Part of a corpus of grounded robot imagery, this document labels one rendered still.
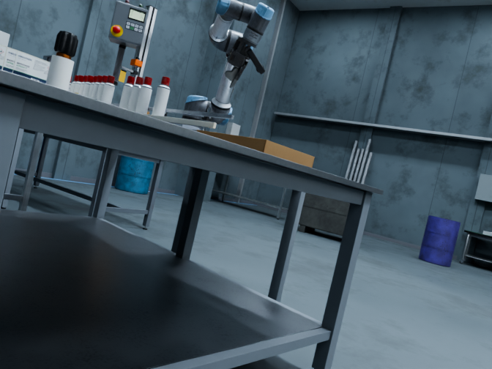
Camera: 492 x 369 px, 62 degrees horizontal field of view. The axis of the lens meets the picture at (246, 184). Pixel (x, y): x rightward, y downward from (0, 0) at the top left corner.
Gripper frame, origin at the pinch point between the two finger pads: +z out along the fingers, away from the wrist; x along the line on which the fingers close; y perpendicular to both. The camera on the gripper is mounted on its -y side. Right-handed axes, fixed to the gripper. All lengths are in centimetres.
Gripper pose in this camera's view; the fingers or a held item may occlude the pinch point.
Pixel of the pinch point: (232, 86)
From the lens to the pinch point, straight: 187.3
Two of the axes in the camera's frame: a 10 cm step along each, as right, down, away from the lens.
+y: -8.8, -3.8, -2.8
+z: -4.6, 8.2, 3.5
